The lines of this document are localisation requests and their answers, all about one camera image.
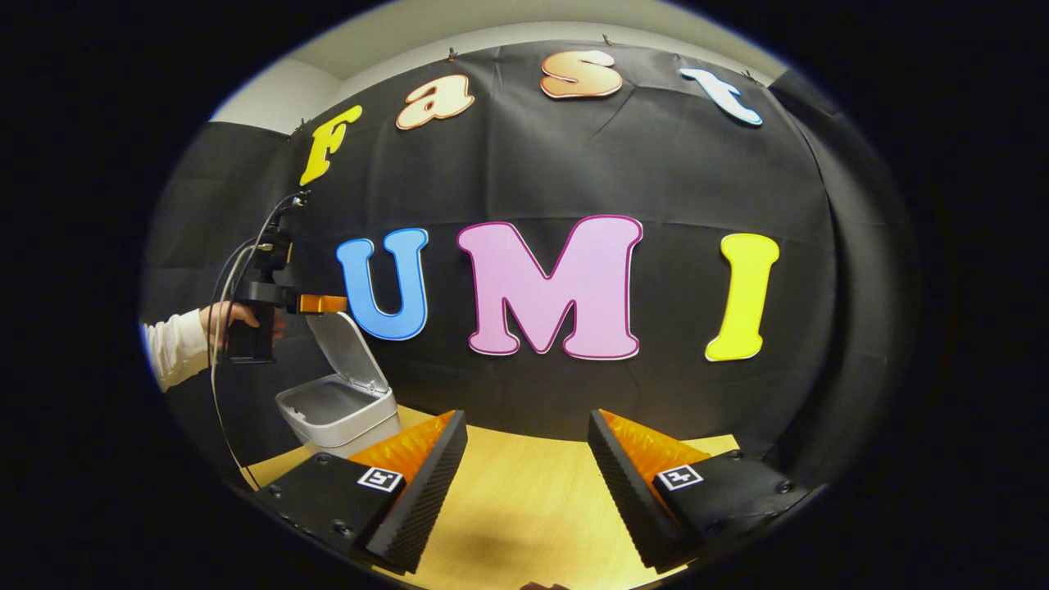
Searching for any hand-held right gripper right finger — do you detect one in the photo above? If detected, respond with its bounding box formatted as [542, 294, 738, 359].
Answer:
[587, 408, 812, 574]

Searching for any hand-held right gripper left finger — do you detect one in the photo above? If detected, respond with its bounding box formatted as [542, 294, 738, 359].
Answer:
[252, 410, 469, 575]

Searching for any white desktop garbage bin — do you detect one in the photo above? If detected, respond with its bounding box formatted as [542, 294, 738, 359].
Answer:
[275, 311, 402, 458]

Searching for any gray cable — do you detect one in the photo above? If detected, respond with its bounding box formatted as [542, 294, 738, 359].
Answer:
[207, 193, 308, 492]

